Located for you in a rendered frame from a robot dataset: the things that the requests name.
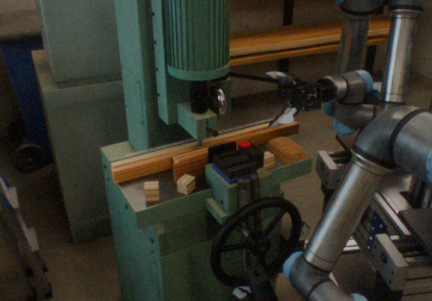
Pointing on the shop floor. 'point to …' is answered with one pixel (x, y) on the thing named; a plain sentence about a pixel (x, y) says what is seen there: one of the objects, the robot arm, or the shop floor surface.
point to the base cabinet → (174, 262)
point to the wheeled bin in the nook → (23, 85)
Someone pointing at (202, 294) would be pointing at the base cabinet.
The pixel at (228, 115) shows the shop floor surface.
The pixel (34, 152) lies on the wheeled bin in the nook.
